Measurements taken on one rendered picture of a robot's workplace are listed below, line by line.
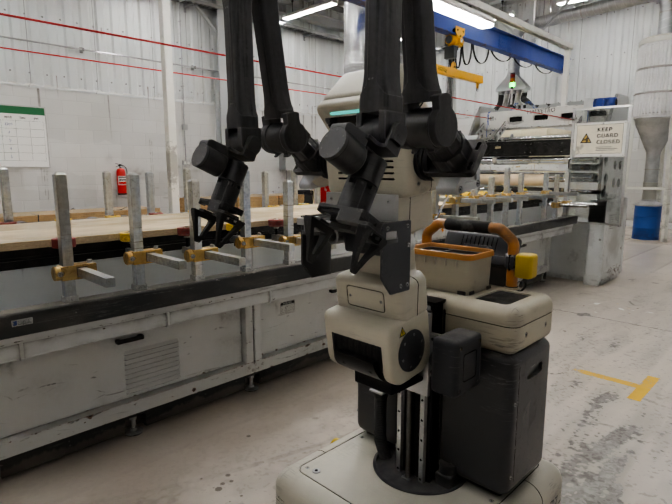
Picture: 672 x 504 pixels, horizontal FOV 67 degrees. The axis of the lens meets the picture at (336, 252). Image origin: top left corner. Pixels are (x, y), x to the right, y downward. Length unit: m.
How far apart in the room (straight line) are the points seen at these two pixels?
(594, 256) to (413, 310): 4.54
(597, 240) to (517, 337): 4.33
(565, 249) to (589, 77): 7.08
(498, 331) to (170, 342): 1.58
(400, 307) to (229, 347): 1.59
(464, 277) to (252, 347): 1.53
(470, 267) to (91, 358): 1.59
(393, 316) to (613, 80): 11.34
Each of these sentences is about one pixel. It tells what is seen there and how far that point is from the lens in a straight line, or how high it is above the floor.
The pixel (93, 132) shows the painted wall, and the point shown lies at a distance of 9.63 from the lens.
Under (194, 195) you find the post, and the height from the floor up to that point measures 1.05.
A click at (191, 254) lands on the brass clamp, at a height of 0.81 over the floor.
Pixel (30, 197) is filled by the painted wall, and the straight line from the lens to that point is 9.32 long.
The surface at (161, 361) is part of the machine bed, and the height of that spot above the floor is 0.29.
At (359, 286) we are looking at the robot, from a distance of 1.26.
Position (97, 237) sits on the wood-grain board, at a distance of 2.21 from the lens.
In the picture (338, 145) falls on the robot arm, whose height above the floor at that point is 1.19.
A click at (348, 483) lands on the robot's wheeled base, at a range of 1.57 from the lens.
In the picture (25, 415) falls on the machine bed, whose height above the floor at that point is 0.23.
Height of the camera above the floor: 1.16
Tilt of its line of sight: 9 degrees down
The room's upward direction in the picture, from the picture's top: straight up
